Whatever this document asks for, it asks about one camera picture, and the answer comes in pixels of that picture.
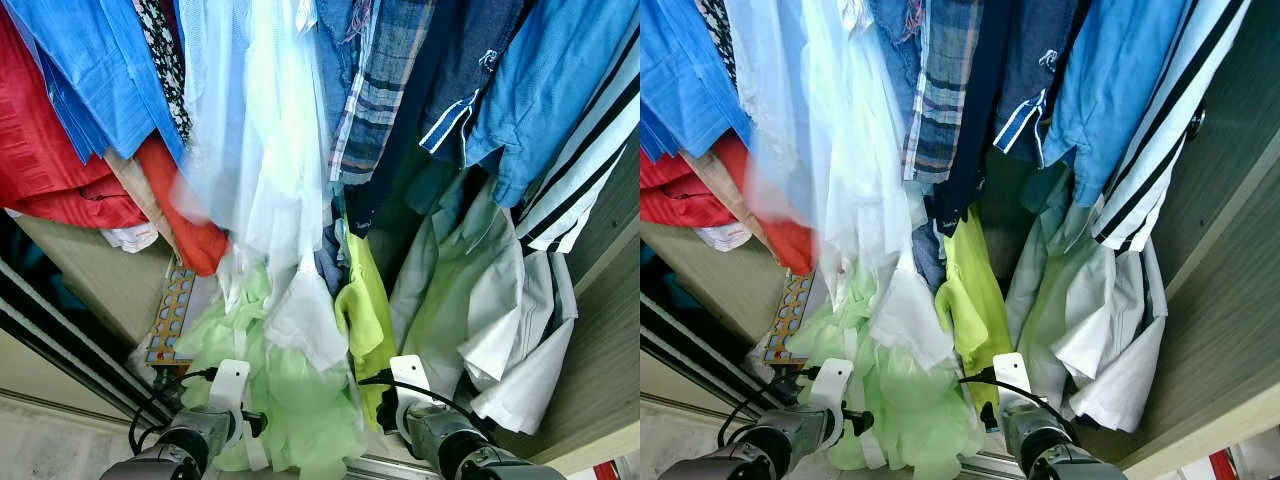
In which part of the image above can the light green tulle dress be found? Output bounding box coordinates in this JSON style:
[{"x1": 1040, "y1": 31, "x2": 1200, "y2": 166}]
[
  {"x1": 790, "y1": 265, "x2": 987, "y2": 480},
  {"x1": 175, "y1": 265, "x2": 367, "y2": 480}
]

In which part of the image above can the lime green garment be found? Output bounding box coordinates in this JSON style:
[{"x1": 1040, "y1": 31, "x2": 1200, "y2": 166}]
[
  {"x1": 935, "y1": 205, "x2": 1017, "y2": 417},
  {"x1": 335, "y1": 225, "x2": 399, "y2": 426}
]

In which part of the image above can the yellow patterned board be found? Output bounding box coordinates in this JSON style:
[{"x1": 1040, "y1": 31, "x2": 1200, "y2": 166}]
[
  {"x1": 145, "y1": 260, "x2": 197, "y2": 367},
  {"x1": 762, "y1": 268, "x2": 817, "y2": 367}
]

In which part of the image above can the pale green white garment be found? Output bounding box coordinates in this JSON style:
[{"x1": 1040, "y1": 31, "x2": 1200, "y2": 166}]
[
  {"x1": 1005, "y1": 165, "x2": 1170, "y2": 434},
  {"x1": 390, "y1": 180, "x2": 580, "y2": 436}
]

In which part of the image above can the orange garment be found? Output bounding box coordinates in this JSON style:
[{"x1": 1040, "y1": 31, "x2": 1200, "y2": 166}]
[
  {"x1": 135, "y1": 135, "x2": 230, "y2": 277},
  {"x1": 712, "y1": 130, "x2": 817, "y2": 277}
]

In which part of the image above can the wooden wardrobe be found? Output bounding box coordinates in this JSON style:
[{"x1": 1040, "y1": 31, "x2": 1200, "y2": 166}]
[
  {"x1": 0, "y1": 140, "x2": 641, "y2": 477},
  {"x1": 640, "y1": 0, "x2": 1280, "y2": 477}
]

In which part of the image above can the white folded cloth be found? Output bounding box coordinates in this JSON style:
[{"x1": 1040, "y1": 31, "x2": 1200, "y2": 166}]
[
  {"x1": 695, "y1": 222, "x2": 753, "y2": 251},
  {"x1": 100, "y1": 222, "x2": 159, "y2": 253}
]

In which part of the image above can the navy garment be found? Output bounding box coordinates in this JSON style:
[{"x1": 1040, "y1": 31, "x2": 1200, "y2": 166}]
[
  {"x1": 935, "y1": 0, "x2": 1017, "y2": 237},
  {"x1": 345, "y1": 0, "x2": 463, "y2": 237}
]

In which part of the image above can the beige garment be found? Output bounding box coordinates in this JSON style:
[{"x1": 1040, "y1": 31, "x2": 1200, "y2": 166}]
[
  {"x1": 105, "y1": 150, "x2": 181, "y2": 256},
  {"x1": 680, "y1": 150, "x2": 769, "y2": 247}
]

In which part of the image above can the red garment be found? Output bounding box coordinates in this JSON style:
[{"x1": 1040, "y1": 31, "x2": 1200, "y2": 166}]
[
  {"x1": 640, "y1": 150, "x2": 743, "y2": 229},
  {"x1": 0, "y1": 10, "x2": 149, "y2": 229}
]

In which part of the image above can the white sheer garment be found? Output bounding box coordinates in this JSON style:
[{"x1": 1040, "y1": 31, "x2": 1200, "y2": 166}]
[
  {"x1": 175, "y1": 0, "x2": 349, "y2": 373},
  {"x1": 722, "y1": 0, "x2": 957, "y2": 373}
]

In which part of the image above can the white black-striped garment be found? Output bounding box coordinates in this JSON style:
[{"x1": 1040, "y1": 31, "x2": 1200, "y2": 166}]
[
  {"x1": 515, "y1": 25, "x2": 641, "y2": 254},
  {"x1": 1092, "y1": 0, "x2": 1252, "y2": 254}
]

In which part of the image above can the plaid shirt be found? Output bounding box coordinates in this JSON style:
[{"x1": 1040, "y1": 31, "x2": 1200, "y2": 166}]
[
  {"x1": 328, "y1": 0, "x2": 437, "y2": 187},
  {"x1": 900, "y1": 0, "x2": 991, "y2": 187}
]

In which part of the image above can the blue polo shirt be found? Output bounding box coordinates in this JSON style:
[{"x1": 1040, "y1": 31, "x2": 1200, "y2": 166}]
[
  {"x1": 465, "y1": 0, "x2": 641, "y2": 207},
  {"x1": 1040, "y1": 0, "x2": 1201, "y2": 207}
]

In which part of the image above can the denim shirt with striped cuff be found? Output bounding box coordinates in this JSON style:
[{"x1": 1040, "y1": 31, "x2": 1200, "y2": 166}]
[
  {"x1": 993, "y1": 0, "x2": 1087, "y2": 157},
  {"x1": 418, "y1": 0, "x2": 531, "y2": 157}
]

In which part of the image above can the black floral garment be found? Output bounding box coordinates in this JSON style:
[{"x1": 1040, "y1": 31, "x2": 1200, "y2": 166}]
[
  {"x1": 695, "y1": 0, "x2": 739, "y2": 87},
  {"x1": 135, "y1": 0, "x2": 192, "y2": 141}
]

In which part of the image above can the bright blue shirt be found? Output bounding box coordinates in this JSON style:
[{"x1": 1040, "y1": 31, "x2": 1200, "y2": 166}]
[
  {"x1": 640, "y1": 0, "x2": 753, "y2": 161},
  {"x1": 5, "y1": 0, "x2": 187, "y2": 167}
]

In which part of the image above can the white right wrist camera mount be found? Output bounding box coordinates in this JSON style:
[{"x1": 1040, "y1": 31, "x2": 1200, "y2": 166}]
[
  {"x1": 388, "y1": 355, "x2": 434, "y2": 446},
  {"x1": 990, "y1": 352, "x2": 1034, "y2": 417}
]

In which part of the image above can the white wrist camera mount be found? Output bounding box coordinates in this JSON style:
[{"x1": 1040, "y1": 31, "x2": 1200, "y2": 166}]
[
  {"x1": 990, "y1": 352, "x2": 1034, "y2": 417},
  {"x1": 810, "y1": 358, "x2": 857, "y2": 471},
  {"x1": 388, "y1": 355, "x2": 434, "y2": 446},
  {"x1": 208, "y1": 359, "x2": 271, "y2": 471}
]

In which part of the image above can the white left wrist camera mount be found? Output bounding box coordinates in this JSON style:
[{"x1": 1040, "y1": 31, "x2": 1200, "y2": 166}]
[
  {"x1": 810, "y1": 358, "x2": 857, "y2": 471},
  {"x1": 208, "y1": 359, "x2": 271, "y2": 471}
]

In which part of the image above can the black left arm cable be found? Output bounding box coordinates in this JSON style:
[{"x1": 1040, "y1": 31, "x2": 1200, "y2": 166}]
[
  {"x1": 717, "y1": 365, "x2": 821, "y2": 449},
  {"x1": 128, "y1": 368, "x2": 217, "y2": 456}
]

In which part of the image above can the wardrobe sliding door rail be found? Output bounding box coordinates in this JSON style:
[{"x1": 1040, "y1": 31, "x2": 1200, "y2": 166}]
[
  {"x1": 640, "y1": 290, "x2": 793, "y2": 423},
  {"x1": 0, "y1": 255, "x2": 183, "y2": 423}
]

